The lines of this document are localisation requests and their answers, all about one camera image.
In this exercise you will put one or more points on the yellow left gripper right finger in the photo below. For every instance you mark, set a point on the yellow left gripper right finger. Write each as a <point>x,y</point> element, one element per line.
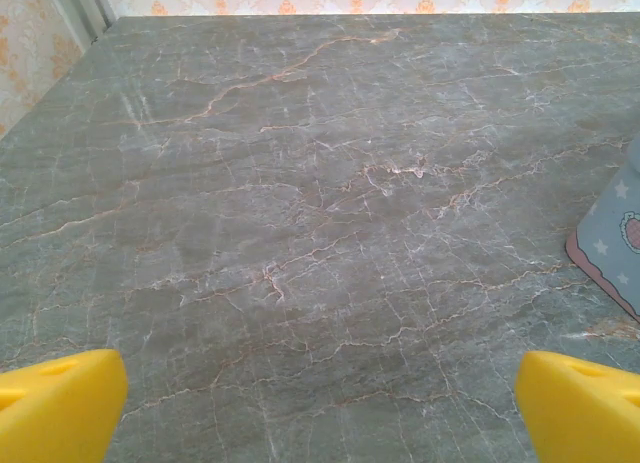
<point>580,408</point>

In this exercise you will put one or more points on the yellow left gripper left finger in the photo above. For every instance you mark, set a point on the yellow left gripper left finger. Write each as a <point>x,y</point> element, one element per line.
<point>60,403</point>

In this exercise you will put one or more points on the blue cartoon tin box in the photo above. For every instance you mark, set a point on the blue cartoon tin box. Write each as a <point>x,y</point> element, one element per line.
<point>612,238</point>

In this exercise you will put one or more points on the white vertical frame strip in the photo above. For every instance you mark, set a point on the white vertical frame strip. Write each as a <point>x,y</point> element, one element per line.
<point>90,8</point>

